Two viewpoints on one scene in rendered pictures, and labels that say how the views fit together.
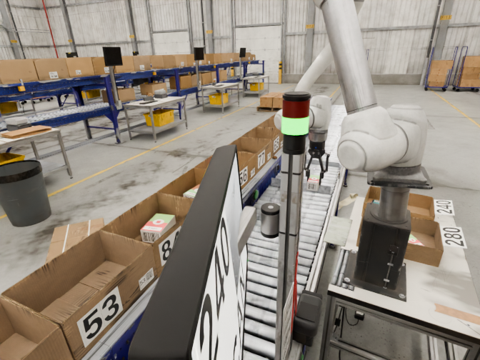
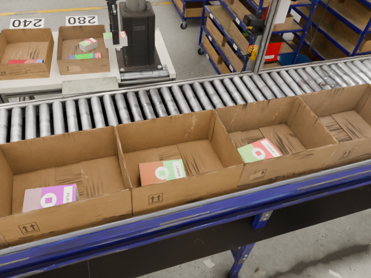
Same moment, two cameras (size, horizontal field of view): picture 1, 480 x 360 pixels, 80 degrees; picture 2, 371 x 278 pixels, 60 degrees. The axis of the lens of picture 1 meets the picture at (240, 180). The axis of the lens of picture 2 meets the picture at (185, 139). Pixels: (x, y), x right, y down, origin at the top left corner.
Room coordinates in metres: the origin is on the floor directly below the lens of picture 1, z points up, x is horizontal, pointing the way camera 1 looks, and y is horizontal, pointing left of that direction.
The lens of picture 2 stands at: (2.06, 0.79, 1.88)
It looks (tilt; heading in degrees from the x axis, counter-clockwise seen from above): 47 degrees down; 223
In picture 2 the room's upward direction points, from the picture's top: 6 degrees clockwise
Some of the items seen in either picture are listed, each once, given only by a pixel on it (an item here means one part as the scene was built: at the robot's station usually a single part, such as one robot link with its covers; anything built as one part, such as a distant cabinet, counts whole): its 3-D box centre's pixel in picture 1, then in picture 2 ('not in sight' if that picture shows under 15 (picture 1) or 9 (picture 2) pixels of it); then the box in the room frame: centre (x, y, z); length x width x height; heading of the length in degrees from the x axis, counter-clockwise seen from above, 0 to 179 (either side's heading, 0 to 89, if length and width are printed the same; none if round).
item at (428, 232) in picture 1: (397, 233); (84, 48); (1.30, -0.85, 0.80); 0.38 x 0.28 x 0.10; 61
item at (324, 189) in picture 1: (299, 186); not in sight; (2.00, -0.46, 0.76); 0.46 x 0.01 x 0.09; 66
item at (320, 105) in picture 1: (317, 112); not in sight; (1.35, -0.37, 1.46); 0.13 x 0.11 x 0.16; 116
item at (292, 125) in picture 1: (295, 116); not in sight; (0.54, -0.11, 1.62); 0.05 x 0.05 x 0.06
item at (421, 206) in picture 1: (397, 206); (24, 52); (1.60, -1.01, 0.80); 0.38 x 0.28 x 0.10; 59
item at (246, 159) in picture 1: (227, 171); (66, 181); (1.88, 0.09, 0.96); 0.39 x 0.29 x 0.17; 156
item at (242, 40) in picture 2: not in sight; (255, 36); (-0.06, -0.55, 0.59); 0.40 x 0.30 x 0.10; 64
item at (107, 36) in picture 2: (313, 182); (115, 39); (1.35, -0.39, 1.10); 0.10 x 0.06 x 0.05; 156
